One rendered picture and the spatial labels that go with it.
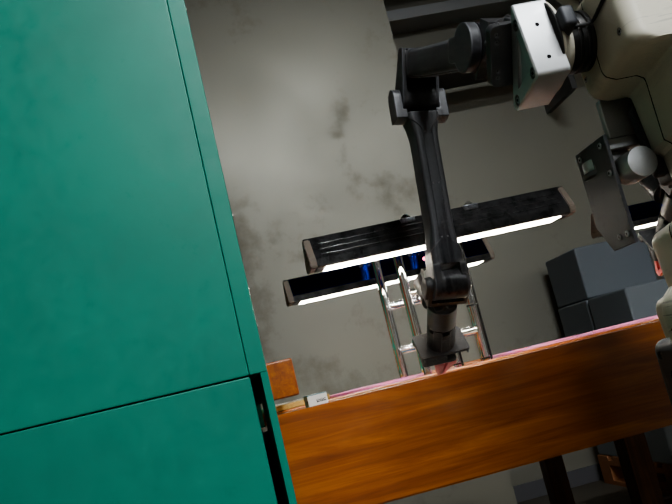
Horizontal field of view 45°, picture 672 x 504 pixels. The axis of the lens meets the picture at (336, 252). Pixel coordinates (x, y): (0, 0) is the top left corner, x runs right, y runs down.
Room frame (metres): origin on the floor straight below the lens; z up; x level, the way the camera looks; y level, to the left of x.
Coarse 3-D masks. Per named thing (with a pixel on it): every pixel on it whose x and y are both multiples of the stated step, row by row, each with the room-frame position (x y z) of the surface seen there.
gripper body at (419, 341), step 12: (420, 336) 1.67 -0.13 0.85; (432, 336) 1.62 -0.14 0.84; (444, 336) 1.61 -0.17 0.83; (456, 336) 1.67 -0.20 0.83; (420, 348) 1.65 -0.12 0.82; (432, 348) 1.64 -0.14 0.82; (444, 348) 1.63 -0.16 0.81; (456, 348) 1.65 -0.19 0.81; (468, 348) 1.65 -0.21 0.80; (420, 360) 1.65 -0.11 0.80
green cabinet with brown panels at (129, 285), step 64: (0, 0) 1.31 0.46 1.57; (64, 0) 1.33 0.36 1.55; (128, 0) 1.35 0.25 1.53; (0, 64) 1.31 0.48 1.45; (64, 64) 1.33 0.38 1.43; (128, 64) 1.35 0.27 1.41; (192, 64) 1.36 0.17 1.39; (0, 128) 1.31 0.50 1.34; (64, 128) 1.32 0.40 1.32; (128, 128) 1.34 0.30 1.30; (192, 128) 1.36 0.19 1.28; (0, 192) 1.30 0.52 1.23; (64, 192) 1.32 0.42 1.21; (128, 192) 1.34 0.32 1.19; (192, 192) 1.36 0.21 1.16; (0, 256) 1.30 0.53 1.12; (64, 256) 1.32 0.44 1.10; (128, 256) 1.33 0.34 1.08; (192, 256) 1.35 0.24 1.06; (0, 320) 1.30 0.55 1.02; (64, 320) 1.31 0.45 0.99; (128, 320) 1.33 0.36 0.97; (192, 320) 1.35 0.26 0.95; (0, 384) 1.29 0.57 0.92; (64, 384) 1.31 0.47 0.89; (128, 384) 1.33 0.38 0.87; (192, 384) 1.35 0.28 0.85
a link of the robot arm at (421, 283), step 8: (416, 280) 1.64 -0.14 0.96; (424, 280) 1.53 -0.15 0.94; (432, 280) 1.52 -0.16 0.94; (416, 288) 1.64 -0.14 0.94; (424, 288) 1.54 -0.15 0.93; (432, 288) 1.52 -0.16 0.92; (424, 296) 1.54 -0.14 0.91; (432, 296) 1.54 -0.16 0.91; (424, 304) 1.63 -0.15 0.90; (432, 304) 1.55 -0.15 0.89; (440, 304) 1.56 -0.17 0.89; (448, 304) 1.56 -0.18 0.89
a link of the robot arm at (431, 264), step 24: (408, 120) 1.55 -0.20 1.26; (432, 120) 1.55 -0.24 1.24; (432, 144) 1.54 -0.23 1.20; (432, 168) 1.54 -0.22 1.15; (432, 192) 1.53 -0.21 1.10; (432, 216) 1.53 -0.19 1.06; (432, 240) 1.53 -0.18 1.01; (456, 240) 1.53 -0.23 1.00; (432, 264) 1.51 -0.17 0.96; (456, 264) 1.55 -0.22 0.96; (456, 288) 1.52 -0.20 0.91
